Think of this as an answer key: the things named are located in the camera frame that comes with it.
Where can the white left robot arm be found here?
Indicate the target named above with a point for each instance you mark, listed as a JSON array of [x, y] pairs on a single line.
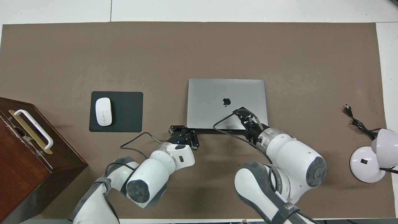
[[152, 174]]

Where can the brown paper table mat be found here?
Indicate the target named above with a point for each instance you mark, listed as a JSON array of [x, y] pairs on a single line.
[[199, 53]]

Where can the black mouse pad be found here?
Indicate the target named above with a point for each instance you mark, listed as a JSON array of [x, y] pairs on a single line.
[[127, 112]]

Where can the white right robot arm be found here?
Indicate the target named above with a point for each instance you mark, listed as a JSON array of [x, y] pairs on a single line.
[[292, 161]]

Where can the white computer mouse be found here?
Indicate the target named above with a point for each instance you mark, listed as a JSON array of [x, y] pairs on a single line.
[[103, 111]]

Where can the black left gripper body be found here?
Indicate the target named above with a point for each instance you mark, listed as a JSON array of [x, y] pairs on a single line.
[[182, 138]]

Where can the silver grey laptop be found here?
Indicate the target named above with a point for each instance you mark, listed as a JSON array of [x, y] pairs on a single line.
[[211, 102]]

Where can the brown wooden box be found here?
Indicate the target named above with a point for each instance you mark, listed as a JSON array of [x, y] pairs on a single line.
[[21, 174]]

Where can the white desk lamp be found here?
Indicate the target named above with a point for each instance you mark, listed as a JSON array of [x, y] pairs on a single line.
[[365, 166]]

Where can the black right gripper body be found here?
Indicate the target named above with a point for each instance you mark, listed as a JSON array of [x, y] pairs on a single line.
[[255, 132]]

